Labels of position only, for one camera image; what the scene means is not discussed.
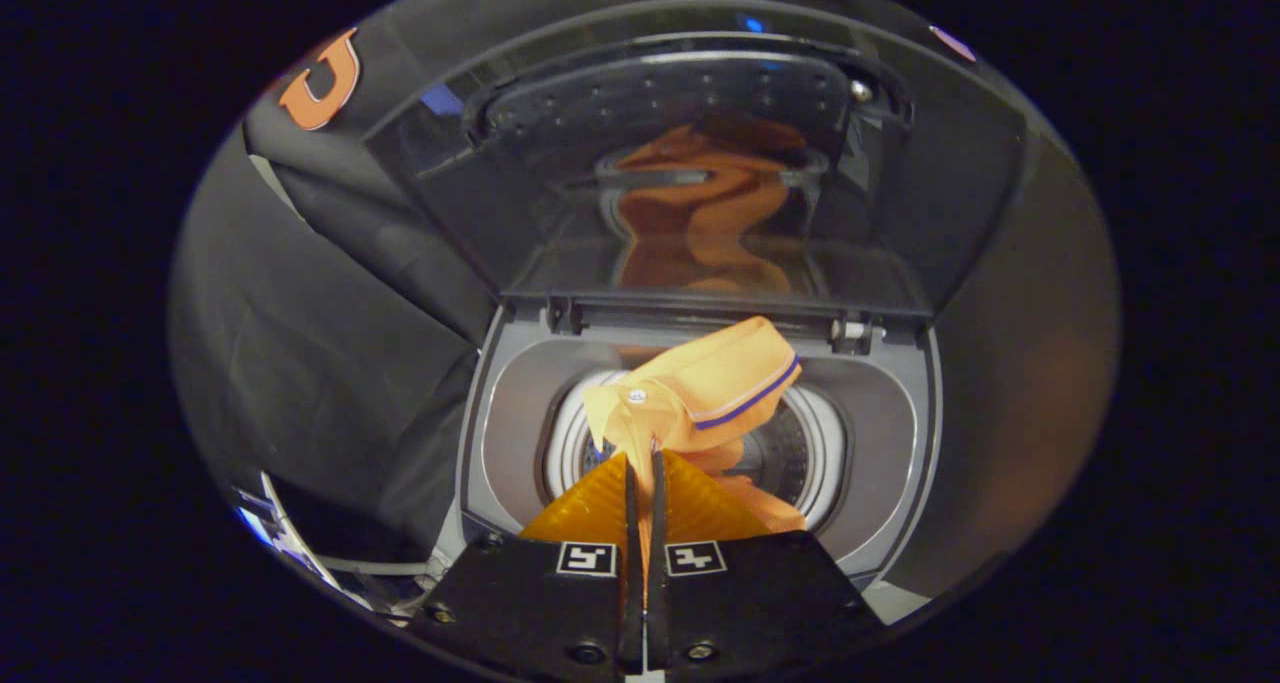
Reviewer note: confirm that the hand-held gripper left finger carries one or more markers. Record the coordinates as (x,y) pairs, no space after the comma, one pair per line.
(540,603)

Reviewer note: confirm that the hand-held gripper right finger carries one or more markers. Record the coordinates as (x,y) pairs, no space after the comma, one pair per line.
(750,603)

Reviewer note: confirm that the orange polo shirt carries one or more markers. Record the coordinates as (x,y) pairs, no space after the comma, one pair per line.
(700,383)

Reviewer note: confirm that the black backdrop cloth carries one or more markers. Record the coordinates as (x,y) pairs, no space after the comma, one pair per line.
(330,293)

